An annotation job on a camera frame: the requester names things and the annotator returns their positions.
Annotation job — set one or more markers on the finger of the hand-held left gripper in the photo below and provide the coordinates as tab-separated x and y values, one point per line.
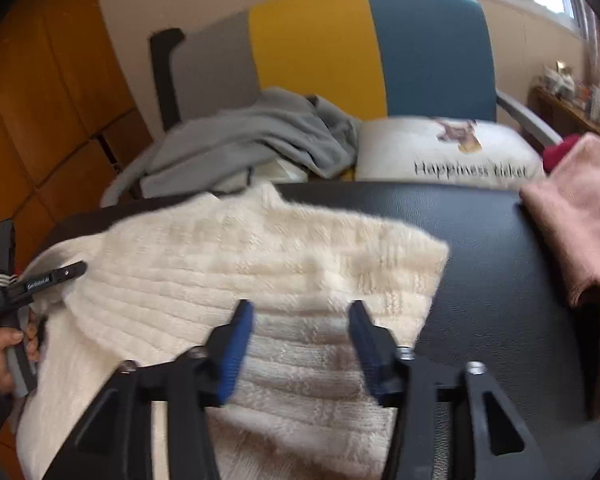
5	250
40	280

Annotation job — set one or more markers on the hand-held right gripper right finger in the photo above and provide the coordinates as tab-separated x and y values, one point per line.
369	355

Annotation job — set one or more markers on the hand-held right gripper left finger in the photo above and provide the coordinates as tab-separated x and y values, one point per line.
236	347

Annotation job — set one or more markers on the cream knit sweater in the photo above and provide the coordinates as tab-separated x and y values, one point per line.
260	265

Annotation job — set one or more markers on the wooden wardrobe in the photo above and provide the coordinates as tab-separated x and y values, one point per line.
45	100

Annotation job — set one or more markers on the white printed cushion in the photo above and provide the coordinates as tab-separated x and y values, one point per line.
430	155

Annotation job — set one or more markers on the grey hoodie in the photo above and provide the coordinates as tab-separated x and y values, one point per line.
250	135

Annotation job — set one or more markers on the pink garment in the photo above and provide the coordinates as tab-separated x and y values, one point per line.
575	220

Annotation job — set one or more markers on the dark red cloth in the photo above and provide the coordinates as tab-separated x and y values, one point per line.
560	154

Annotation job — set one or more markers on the grey yellow blue armchair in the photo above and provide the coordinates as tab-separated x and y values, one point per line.
320	45

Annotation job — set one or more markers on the wooden shelf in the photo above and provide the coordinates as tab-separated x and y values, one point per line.
575	112

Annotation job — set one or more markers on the clutter of small shelf items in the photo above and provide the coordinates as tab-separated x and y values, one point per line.
587	87

